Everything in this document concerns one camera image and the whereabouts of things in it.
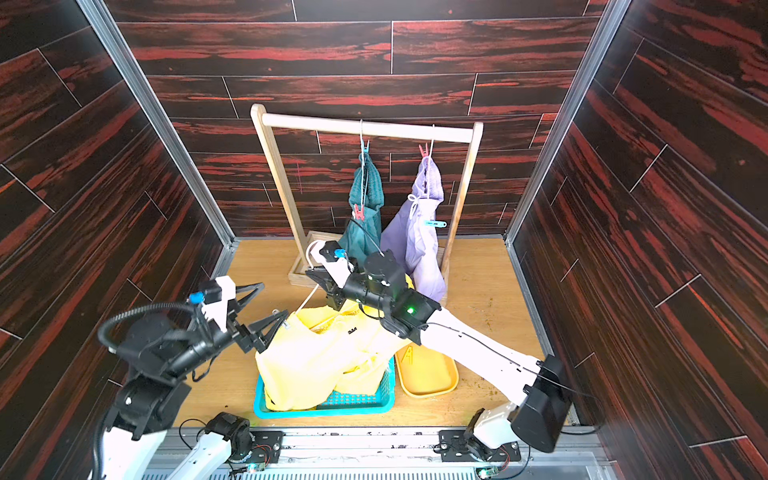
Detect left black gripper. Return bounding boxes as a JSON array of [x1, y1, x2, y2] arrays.
[[165, 283, 286, 382]]

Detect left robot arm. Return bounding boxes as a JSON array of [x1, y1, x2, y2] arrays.
[[91, 276, 289, 479]]

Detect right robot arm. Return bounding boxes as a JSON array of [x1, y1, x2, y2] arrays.
[[306, 241, 572, 460]]

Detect green shorts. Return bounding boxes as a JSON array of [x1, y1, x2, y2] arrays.
[[339, 154, 385, 264]]

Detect lilac shorts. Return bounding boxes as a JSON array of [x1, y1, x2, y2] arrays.
[[380, 155, 447, 301]]

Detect turquoise plastic basket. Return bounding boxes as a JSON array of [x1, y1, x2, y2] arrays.
[[253, 358, 396, 419]]

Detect yellow plastic tray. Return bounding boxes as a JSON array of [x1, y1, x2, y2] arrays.
[[395, 343, 460, 399]]

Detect wooden clothes rack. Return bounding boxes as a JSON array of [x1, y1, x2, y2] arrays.
[[250, 104, 484, 286]]

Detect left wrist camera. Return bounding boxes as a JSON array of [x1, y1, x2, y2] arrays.
[[187, 275, 236, 331]]

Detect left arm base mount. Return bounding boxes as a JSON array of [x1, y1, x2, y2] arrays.
[[224, 429, 284, 465]]

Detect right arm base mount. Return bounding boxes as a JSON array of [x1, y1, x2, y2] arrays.
[[433, 429, 522, 463]]

